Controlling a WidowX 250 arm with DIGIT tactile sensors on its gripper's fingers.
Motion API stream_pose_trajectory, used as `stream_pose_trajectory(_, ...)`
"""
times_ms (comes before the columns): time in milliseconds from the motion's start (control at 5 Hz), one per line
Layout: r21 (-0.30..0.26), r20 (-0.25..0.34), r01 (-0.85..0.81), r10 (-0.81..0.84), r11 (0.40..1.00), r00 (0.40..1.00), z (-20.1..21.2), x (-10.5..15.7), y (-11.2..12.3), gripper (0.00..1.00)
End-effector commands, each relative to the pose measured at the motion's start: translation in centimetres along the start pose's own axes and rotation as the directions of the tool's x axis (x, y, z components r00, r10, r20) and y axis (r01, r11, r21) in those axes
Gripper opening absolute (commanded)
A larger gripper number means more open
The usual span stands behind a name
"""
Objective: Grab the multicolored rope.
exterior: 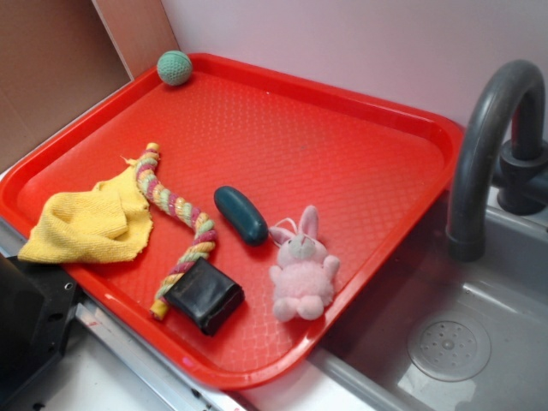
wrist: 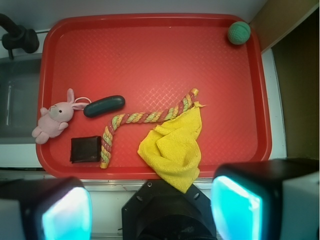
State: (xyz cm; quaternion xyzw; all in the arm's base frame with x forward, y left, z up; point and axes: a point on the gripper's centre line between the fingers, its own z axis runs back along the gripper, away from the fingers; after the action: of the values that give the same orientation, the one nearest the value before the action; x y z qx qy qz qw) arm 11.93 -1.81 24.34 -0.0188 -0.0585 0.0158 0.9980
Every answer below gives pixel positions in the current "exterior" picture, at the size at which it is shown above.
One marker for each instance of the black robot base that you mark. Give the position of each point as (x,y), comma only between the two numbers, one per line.
(38,303)

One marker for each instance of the pink plush bunny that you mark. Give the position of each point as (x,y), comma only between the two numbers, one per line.
(304,273)

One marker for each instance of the gray toy faucet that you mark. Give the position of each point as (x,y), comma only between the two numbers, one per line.
(503,147)

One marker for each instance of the black rectangular block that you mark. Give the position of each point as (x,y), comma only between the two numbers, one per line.
(206,296)

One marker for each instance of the yellow cloth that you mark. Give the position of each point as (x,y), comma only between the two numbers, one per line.
(110,223)

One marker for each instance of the dark teal oblong block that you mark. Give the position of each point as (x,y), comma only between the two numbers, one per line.
(242,215)

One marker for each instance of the gray toy sink basin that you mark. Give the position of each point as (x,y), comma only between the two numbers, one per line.
(431,333)

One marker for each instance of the brown cardboard panel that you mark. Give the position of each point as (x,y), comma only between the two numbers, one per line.
(61,58)

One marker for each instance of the green rubber ball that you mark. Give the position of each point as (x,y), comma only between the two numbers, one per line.
(174,68)

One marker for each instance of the red plastic tray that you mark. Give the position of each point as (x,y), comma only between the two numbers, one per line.
(371,167)

